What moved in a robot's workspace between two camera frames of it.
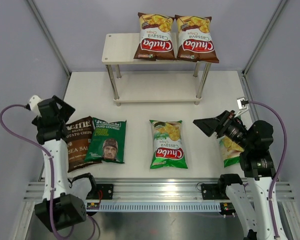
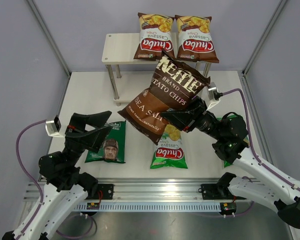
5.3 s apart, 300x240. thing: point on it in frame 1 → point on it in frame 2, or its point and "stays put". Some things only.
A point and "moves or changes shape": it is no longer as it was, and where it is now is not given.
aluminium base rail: [156, 188] stays put
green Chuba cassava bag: [168, 149] stays put
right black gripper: [209, 126] → [189, 120]
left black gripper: [66, 110] → [93, 139]
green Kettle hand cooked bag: [108, 142] stays put
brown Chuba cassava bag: [155, 37] stays put
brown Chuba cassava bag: [195, 43] stays put
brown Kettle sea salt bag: [79, 133] moves or changes shape
